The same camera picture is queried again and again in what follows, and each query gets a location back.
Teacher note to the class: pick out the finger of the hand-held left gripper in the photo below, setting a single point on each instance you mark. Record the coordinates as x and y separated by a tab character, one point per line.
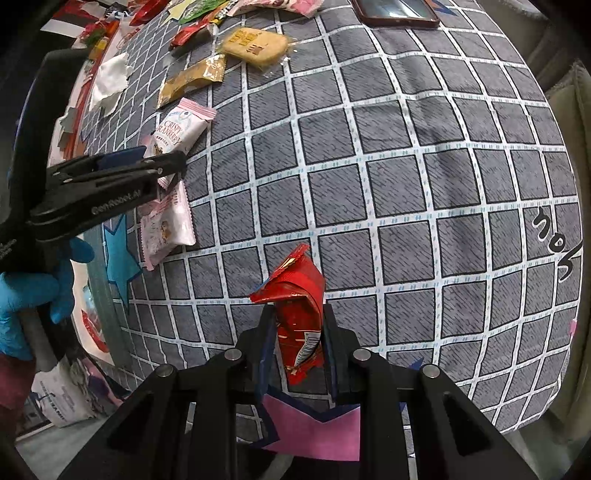
122	153
101	203

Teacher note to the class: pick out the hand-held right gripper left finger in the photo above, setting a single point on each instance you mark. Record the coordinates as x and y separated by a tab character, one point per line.
268	350

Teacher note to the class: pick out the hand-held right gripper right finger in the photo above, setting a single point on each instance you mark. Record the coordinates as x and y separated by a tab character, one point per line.
331	355

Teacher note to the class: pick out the red snack packet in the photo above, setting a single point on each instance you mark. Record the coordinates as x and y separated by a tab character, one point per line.
295	304

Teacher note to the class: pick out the pink cranberry snack packet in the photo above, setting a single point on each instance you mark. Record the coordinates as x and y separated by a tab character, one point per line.
166	226
180	129

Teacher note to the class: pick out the person's left hand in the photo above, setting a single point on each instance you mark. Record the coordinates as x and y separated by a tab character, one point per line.
18	300

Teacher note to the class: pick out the white crumpled tissue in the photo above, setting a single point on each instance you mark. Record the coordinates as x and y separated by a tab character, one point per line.
108	81

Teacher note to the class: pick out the yellow biscuit packet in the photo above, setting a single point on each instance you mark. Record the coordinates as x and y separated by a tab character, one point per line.
194	78

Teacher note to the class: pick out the clear zip snack bag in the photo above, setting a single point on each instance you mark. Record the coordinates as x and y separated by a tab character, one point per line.
94	323

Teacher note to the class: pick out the red wafer packet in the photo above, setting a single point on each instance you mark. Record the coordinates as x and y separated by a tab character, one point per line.
189	34

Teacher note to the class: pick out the green snack packet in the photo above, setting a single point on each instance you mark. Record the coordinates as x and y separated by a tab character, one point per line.
196	10

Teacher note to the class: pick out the yellow rice cracker packet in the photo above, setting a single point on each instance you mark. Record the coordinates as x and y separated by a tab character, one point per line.
251	44

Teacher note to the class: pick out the black and yellow packet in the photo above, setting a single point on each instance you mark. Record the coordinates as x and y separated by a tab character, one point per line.
220	13

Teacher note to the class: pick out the grey checked tablecloth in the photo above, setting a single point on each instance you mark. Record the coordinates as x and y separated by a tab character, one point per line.
415	184

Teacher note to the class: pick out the white printed plastic bag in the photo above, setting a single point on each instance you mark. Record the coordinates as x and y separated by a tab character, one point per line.
64	397

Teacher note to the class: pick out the long pink printed packet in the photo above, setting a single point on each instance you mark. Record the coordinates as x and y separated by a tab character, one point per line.
295	5

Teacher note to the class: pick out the smartphone in red case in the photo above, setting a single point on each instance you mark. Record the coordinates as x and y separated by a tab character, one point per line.
397	11

